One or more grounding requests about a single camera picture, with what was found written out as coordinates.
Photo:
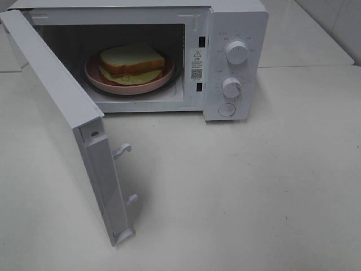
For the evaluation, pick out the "round door release button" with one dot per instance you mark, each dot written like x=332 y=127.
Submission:
x=227 y=109

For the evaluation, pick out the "white bread sandwich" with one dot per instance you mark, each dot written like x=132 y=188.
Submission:
x=130 y=65

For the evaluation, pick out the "white microwave door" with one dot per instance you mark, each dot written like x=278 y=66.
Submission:
x=76 y=124

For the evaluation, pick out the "pink plate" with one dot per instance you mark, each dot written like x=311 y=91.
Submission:
x=167 y=60

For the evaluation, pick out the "glass microwave turntable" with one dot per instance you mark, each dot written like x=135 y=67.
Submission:
x=176 y=77

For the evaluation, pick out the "lower white microwave knob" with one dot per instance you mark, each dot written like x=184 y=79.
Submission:
x=231 y=87

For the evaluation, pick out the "white microwave knob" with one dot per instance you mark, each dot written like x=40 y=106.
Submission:
x=237 y=52
x=231 y=87

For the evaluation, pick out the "white microwave oven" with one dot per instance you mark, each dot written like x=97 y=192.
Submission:
x=193 y=33

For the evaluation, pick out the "upper white microwave knob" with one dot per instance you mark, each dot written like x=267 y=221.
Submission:
x=237 y=52

